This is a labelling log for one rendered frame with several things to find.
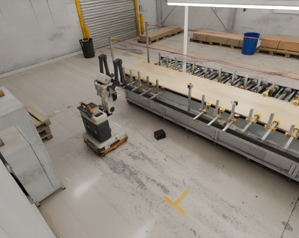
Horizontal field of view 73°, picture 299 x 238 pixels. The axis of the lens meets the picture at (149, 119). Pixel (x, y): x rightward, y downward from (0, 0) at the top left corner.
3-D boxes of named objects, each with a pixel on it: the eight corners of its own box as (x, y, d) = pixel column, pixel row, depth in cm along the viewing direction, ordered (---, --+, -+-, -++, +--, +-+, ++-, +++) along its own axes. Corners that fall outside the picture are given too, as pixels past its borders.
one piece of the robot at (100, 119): (102, 148, 373) (91, 110, 325) (86, 136, 405) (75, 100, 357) (116, 139, 391) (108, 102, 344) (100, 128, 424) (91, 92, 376)
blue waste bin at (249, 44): (252, 56, 753) (257, 36, 711) (237, 54, 787) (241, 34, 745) (259, 52, 786) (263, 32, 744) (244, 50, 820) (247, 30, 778)
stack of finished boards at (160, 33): (180, 30, 1109) (180, 27, 1100) (151, 40, 970) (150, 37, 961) (169, 29, 1154) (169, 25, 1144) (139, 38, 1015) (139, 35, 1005)
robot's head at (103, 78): (102, 82, 340) (106, 74, 340) (95, 80, 353) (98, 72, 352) (108, 86, 352) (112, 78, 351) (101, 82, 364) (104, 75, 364)
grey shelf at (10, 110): (37, 207, 303) (-19, 123, 213) (18, 175, 356) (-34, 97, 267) (65, 188, 327) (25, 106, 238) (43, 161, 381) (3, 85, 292)
